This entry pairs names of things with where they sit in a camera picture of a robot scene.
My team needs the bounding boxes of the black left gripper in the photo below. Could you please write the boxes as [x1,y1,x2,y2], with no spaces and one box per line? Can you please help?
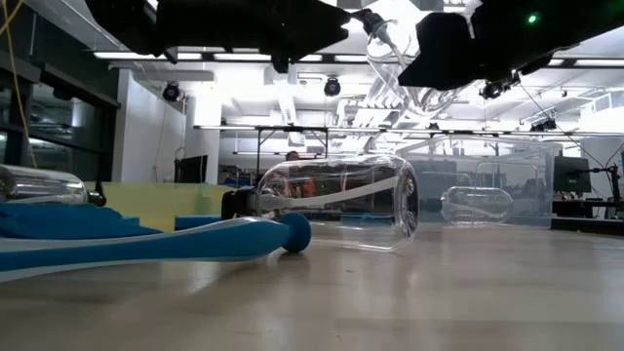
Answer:
[155,0,352,74]

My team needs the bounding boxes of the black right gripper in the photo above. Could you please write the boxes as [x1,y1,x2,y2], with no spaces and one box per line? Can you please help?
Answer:
[397,0,624,92]

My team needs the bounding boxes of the clear soap dispenser bottle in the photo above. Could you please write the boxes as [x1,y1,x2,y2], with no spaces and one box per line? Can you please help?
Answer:
[0,164,107,209]
[440,185,514,226]
[221,154,420,254]
[353,0,472,119]

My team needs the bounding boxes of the blue towel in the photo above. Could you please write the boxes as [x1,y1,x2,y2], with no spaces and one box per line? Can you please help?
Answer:
[174,214,223,232]

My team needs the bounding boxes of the blue and white dish brush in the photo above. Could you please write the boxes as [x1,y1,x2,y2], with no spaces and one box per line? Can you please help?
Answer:
[0,212,312,284]

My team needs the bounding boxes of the person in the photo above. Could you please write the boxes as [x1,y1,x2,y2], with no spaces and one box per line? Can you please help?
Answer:
[285,149,316,199]

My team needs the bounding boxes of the clear plastic bin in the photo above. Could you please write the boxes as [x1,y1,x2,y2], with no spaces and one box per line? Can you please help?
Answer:
[397,136,562,229]

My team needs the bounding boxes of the black computer monitor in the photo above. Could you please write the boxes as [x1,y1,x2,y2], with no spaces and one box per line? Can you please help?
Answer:
[553,155,593,194]
[174,154,209,185]

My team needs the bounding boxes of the yellow translucent plastic bin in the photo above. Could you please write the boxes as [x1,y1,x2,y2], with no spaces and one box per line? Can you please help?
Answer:
[85,182,235,233]

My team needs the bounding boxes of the distant black frame beam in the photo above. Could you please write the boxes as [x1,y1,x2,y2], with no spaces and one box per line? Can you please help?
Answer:
[193,124,624,138]

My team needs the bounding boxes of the black frame beam with lights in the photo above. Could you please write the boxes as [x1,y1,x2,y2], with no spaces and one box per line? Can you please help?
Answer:
[92,50,624,68]

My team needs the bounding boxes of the black table edge rail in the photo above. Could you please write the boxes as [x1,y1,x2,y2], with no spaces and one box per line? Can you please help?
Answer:
[550,216,624,236]

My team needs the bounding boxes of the yellow hanging cable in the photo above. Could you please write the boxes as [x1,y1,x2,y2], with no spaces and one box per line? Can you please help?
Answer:
[0,0,39,170]

